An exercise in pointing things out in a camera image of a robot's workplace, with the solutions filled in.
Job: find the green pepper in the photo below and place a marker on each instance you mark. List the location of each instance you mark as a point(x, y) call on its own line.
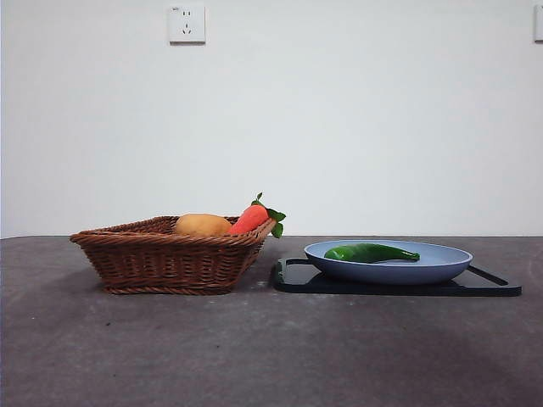
point(360, 252)

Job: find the blue round plate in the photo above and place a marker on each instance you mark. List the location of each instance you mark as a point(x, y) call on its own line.
point(382, 271)

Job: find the yellow-brown potato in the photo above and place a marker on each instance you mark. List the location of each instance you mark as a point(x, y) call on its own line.
point(199, 224)

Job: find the orange carrot with green leaves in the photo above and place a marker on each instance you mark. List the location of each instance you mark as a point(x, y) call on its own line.
point(251, 218)

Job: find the brown wicker basket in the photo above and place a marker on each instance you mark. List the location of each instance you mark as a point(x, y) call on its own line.
point(161, 263)

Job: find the white wall socket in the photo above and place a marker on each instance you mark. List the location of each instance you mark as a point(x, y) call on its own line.
point(187, 24)

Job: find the white wall plate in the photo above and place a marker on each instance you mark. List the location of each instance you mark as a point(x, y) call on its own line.
point(539, 23)

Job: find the black rectangular tray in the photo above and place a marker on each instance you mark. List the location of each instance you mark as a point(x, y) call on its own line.
point(297, 284)

